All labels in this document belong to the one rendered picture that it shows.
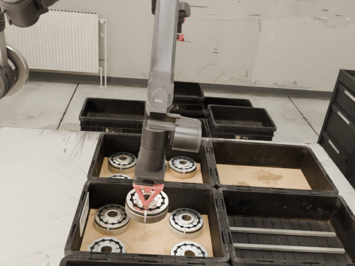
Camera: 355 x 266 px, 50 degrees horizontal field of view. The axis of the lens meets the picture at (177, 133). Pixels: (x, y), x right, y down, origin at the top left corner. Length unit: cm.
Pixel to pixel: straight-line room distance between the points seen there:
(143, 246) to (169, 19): 62
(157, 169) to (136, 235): 35
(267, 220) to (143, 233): 40
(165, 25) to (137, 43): 325
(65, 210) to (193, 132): 75
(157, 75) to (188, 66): 342
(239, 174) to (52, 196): 70
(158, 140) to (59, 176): 86
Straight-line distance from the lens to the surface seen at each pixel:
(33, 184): 158
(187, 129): 81
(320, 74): 467
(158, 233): 115
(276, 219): 129
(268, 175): 149
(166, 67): 86
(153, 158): 82
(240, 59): 432
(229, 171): 146
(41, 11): 103
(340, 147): 270
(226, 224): 107
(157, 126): 80
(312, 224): 133
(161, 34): 90
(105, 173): 138
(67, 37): 412
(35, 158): 174
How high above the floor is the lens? 163
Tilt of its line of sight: 29 degrees down
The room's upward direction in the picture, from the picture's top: 6 degrees clockwise
